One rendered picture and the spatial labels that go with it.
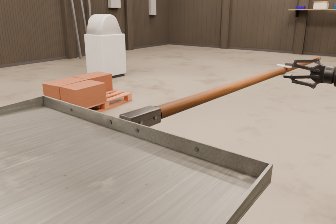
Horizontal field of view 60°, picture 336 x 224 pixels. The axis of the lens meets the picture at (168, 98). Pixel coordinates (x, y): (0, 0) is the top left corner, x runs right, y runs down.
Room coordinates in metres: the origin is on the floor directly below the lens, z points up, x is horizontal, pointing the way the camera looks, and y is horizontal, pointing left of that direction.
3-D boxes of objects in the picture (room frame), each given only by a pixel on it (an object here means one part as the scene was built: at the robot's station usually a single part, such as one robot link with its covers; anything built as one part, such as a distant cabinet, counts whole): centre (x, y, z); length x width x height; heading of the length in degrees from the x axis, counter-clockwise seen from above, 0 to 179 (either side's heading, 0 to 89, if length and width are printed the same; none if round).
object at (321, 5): (9.75, -4.90, 1.63); 0.41 x 0.35 x 0.23; 54
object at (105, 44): (6.54, 1.39, 0.68); 0.70 x 0.63 x 1.37; 144
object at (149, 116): (0.54, 0.05, 1.18); 0.09 x 0.04 x 0.03; 143
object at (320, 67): (1.21, -0.65, 1.14); 0.09 x 0.07 x 0.08; 53
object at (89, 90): (4.34, 1.22, 0.21); 1.15 x 0.79 x 0.42; 144
